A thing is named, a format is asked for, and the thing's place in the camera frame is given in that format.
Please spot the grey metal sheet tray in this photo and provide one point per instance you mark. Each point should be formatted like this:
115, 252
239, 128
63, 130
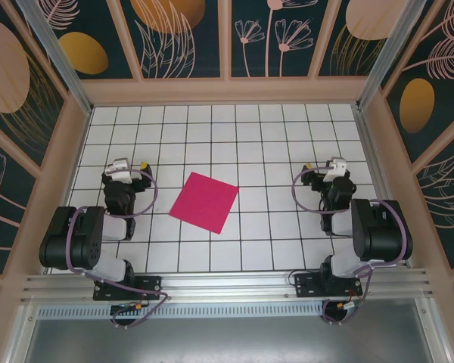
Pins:
231, 340

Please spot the aluminium side rail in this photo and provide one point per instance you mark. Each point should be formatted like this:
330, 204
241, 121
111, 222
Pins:
374, 159

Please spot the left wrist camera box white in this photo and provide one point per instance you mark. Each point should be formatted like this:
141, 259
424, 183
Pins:
119, 170

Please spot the small connector board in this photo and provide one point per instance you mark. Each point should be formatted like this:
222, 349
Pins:
348, 304
126, 307

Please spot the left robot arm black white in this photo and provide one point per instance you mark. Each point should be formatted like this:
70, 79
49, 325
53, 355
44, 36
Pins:
79, 242

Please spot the aluminium corner post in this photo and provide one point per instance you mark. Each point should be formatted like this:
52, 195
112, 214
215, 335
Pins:
391, 49
55, 49

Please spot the pink square paper sheet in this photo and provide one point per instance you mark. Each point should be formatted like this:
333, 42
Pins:
204, 202

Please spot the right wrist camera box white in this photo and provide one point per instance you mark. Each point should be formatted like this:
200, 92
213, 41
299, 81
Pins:
334, 169

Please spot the long aluminium mounting rail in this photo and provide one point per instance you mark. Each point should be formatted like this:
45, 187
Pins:
231, 283

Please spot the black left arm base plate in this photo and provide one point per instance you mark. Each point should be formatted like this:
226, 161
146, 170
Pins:
151, 287

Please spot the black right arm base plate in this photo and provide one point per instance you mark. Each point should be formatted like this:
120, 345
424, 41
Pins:
306, 285

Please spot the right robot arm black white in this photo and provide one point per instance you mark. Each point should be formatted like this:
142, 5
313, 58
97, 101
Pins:
382, 234

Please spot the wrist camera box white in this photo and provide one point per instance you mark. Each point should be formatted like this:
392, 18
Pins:
334, 169
119, 170

